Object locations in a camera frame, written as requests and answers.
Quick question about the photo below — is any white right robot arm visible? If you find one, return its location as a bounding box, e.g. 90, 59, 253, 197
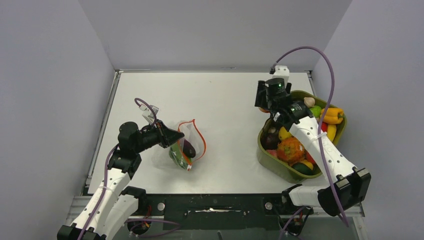
254, 78, 371, 217

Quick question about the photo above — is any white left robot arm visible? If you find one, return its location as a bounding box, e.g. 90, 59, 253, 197
56, 120, 185, 240

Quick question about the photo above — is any purple eggplant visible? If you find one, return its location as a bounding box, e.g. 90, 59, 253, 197
182, 139, 197, 159

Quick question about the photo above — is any clear orange zip bag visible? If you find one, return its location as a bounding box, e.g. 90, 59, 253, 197
168, 119, 207, 171

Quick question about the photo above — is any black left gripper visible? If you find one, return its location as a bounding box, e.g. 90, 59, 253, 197
133, 119, 185, 154

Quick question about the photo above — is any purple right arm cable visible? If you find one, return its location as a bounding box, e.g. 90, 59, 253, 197
269, 46, 350, 240

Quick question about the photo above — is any olive green plastic bin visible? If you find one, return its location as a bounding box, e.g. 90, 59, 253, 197
256, 90, 347, 184

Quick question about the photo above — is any green leaf vegetable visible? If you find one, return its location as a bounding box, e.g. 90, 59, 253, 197
168, 144, 192, 171

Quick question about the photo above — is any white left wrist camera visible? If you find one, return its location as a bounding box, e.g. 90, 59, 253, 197
139, 104, 160, 125

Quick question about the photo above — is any dark green avocado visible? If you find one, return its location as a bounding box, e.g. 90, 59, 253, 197
291, 161, 314, 176

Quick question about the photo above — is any orange bumpy fruit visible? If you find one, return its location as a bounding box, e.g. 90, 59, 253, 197
276, 137, 306, 165

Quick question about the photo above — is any orange yellow bell pepper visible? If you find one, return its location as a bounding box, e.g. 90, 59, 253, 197
320, 107, 344, 125

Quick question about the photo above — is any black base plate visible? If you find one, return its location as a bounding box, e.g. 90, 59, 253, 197
131, 193, 299, 230

